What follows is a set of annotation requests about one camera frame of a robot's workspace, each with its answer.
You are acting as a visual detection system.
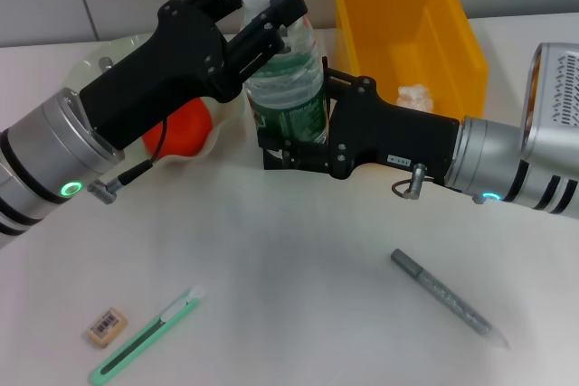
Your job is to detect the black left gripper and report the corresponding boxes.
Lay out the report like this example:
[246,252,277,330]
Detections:
[79,0,308,152]

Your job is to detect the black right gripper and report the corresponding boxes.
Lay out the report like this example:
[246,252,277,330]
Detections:
[257,67,461,182]

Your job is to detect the clear green-label water bottle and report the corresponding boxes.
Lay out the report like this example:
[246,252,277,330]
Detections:
[237,0,331,146]

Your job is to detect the white paper ball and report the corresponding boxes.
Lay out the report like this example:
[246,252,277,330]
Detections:
[396,83,433,110]

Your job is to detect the red-orange toy orange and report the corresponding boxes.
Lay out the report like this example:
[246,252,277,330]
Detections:
[142,99,214,159]

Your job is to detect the mint green utility knife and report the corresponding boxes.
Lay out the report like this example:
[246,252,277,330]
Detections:
[88,286,209,386]

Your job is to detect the beige eraser with barcode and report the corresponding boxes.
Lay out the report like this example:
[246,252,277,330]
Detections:
[86,307,128,349]

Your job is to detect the green wavy glass fruit plate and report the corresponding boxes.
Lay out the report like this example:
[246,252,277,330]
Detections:
[61,33,249,165]

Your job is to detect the silver grey pen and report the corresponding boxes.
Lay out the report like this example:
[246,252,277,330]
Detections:
[391,248,510,350]

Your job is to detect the yellow plastic bin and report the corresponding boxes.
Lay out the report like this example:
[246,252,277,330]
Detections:
[329,0,490,123]

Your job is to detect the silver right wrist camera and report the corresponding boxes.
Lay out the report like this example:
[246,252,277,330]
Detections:
[519,42,579,164]

